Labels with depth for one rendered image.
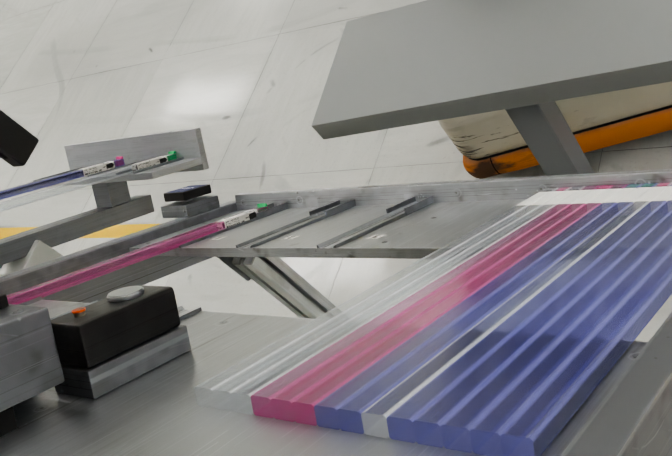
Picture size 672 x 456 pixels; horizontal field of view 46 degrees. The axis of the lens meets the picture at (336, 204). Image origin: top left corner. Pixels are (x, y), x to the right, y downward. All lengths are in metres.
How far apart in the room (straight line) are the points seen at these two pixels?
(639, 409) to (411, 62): 1.00
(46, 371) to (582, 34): 0.88
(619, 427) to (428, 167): 1.69
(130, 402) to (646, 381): 0.28
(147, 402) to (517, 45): 0.87
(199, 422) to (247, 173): 1.99
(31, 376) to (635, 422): 0.32
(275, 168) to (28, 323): 1.87
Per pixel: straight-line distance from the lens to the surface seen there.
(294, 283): 1.25
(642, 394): 0.37
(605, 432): 0.34
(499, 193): 0.88
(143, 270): 1.00
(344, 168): 2.16
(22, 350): 0.49
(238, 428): 0.42
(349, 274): 1.94
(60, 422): 0.49
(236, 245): 0.85
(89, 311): 0.52
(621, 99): 1.65
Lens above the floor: 1.38
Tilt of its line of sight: 41 degrees down
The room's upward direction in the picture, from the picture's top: 44 degrees counter-clockwise
